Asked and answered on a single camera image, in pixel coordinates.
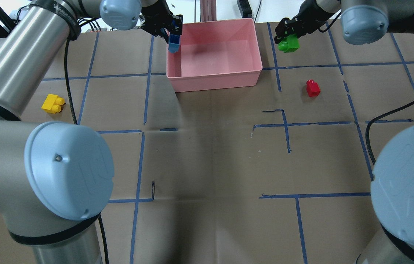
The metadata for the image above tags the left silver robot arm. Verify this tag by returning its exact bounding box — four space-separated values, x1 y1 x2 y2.
0 0 183 264

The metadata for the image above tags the blue toy block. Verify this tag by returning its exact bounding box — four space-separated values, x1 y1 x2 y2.
167 34 181 54

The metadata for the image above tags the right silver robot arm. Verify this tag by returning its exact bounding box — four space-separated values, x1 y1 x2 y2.
274 0 414 264

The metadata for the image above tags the black power adapter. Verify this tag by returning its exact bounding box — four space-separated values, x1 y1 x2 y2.
237 0 253 18

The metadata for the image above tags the yellow toy block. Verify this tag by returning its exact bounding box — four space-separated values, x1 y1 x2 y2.
41 94 66 114

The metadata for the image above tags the green toy block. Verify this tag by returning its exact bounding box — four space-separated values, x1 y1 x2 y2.
277 34 300 52

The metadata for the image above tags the red toy block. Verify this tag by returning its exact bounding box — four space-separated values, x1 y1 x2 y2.
306 80 321 97

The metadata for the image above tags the brown paper table cover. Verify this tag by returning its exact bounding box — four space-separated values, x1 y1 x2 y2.
0 16 414 264

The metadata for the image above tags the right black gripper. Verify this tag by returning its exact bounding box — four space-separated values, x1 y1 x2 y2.
274 0 336 45

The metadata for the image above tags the aluminium frame post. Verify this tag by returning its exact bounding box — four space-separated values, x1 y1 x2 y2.
200 0 217 22

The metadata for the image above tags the pink plastic box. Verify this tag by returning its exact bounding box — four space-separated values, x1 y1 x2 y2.
166 18 263 92

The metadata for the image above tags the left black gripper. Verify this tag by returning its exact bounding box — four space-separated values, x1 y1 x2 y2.
140 0 184 40

